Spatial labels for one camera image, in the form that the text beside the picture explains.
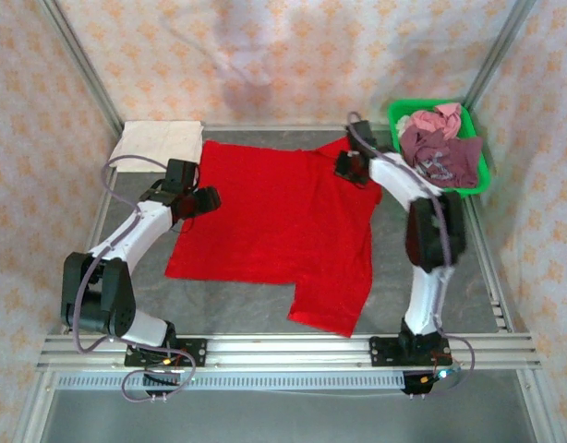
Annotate red t-shirt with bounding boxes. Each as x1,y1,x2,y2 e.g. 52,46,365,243
164,137,384,341

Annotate white folded t-shirt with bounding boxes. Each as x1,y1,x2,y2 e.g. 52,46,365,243
108,120,205,174

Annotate pink t-shirt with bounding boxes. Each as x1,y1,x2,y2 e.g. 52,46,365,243
409,102,465,140

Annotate maroon printed t-shirt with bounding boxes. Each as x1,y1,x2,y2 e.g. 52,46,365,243
398,126,485,190

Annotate green plastic basket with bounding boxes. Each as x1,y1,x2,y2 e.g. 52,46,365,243
386,98,493,201

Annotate aluminium table back rail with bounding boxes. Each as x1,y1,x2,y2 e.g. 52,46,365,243
201,123,395,134

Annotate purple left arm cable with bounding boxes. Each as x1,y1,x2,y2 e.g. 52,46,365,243
75,153,197,405

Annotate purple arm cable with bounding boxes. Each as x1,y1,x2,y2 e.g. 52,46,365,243
345,110,479,399
75,153,197,405

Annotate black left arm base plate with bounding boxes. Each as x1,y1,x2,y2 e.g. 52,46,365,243
123,338,209,368

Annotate aluminium mounting rail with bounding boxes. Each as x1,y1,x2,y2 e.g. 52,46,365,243
36,333,542,371

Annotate aluminium frame post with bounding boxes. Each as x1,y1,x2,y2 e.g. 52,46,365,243
37,0,124,136
462,0,539,113

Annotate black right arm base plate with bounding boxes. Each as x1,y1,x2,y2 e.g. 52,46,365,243
369,336,452,368

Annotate slotted grey cable duct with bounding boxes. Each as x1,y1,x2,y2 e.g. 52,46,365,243
55,372,407,389

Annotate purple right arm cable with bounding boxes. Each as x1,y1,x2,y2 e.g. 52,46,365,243
345,110,479,399

